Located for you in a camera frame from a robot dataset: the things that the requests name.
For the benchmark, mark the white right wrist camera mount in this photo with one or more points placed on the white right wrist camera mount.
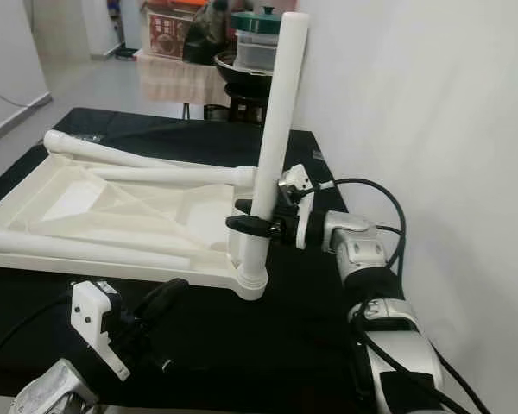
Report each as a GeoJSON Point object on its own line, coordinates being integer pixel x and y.
{"type": "Point", "coordinates": [306, 228]}

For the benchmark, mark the orange lidded storage box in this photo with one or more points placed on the orange lidded storage box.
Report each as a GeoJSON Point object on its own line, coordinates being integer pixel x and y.
{"type": "Point", "coordinates": [173, 39]}

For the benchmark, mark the clear plastic storage container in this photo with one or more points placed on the clear plastic storage container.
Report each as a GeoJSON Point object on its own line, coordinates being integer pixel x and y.
{"type": "Point", "coordinates": [257, 50]}

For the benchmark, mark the green pot lid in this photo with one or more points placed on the green pot lid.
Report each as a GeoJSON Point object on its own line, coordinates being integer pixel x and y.
{"type": "Point", "coordinates": [257, 21]}

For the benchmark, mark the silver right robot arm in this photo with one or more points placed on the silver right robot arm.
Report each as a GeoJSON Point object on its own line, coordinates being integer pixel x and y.
{"type": "Point", "coordinates": [358, 241]}

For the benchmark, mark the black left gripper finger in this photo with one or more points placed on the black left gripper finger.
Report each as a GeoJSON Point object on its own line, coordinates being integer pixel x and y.
{"type": "Point", "coordinates": [164, 296]}

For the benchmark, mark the white plastic children table top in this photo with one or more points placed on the white plastic children table top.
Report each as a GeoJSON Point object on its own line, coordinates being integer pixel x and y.
{"type": "Point", "coordinates": [121, 211]}

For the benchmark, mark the beige side table cloth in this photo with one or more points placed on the beige side table cloth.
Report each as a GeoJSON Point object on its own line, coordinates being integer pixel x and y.
{"type": "Point", "coordinates": [181, 82]}

